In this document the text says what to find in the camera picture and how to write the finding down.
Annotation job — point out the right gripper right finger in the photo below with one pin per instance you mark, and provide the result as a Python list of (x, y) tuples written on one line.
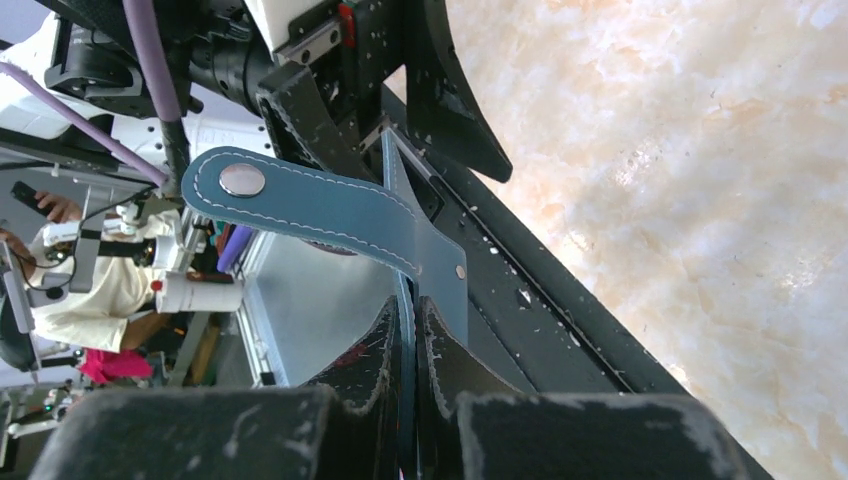
[(475, 425)]

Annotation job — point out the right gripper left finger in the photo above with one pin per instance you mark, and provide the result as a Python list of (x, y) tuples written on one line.
[(342, 424)]

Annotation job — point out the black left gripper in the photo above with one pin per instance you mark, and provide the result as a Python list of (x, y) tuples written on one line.
[(311, 74)]

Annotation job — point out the blue leather card holder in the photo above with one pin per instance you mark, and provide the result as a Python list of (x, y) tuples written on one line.
[(328, 251)]

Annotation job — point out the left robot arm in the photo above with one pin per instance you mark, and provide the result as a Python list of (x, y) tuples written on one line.
[(132, 58)]

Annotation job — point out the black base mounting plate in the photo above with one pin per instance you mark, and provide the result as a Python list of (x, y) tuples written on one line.
[(530, 320)]

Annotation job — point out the black smartphone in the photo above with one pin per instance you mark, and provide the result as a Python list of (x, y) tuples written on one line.
[(30, 198)]

